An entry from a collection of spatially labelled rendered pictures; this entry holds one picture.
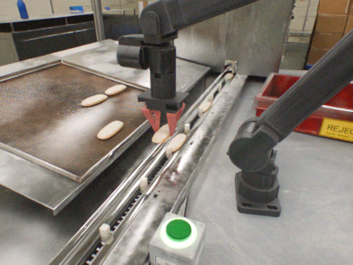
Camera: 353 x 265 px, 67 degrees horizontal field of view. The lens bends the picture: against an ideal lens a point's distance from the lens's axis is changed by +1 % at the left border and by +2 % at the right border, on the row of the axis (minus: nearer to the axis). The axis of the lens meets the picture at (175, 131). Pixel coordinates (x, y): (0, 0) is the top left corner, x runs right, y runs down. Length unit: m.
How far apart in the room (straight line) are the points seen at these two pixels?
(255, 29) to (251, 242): 0.99
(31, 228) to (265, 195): 0.46
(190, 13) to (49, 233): 0.48
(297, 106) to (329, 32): 4.51
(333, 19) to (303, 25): 2.72
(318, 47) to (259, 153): 4.54
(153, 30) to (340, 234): 0.51
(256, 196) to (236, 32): 0.91
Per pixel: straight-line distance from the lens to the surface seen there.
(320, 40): 4.99
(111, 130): 0.70
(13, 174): 0.61
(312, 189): 0.70
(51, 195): 0.56
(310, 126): 0.93
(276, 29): 1.32
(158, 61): 0.55
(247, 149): 0.52
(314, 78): 0.48
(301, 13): 7.63
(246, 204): 0.59
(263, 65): 1.35
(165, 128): 0.64
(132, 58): 0.58
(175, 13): 0.51
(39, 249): 0.57
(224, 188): 0.64
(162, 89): 0.56
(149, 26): 0.52
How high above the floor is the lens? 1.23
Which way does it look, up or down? 28 degrees down
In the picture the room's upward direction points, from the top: straight up
